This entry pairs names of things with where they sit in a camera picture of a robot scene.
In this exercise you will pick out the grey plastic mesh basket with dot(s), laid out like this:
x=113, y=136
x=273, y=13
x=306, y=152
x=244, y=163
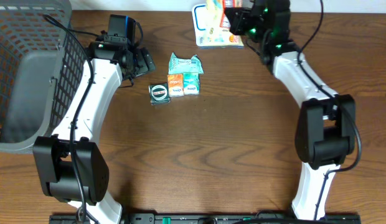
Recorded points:
x=41, y=67

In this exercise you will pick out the orange snack packet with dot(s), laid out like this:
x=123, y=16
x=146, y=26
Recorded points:
x=175, y=85

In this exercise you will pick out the white barcode scanner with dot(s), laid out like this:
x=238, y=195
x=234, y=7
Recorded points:
x=199, y=16

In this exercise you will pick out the yellow white snack bag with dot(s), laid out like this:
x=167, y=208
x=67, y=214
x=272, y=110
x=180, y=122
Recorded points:
x=217, y=33

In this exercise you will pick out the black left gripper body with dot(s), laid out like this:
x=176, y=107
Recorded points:
x=144, y=61

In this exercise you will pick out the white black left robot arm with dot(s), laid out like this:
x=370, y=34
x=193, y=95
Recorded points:
x=70, y=165

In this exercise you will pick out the teal tissue packet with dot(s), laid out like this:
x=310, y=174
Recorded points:
x=191, y=83

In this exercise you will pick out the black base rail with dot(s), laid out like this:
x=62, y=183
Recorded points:
x=150, y=218

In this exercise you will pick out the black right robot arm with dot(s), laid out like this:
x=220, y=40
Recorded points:
x=326, y=132

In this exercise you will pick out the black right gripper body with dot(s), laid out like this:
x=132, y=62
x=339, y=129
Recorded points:
x=249, y=25

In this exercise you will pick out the green wipes pack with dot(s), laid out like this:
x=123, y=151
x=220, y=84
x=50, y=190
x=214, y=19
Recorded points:
x=180, y=65

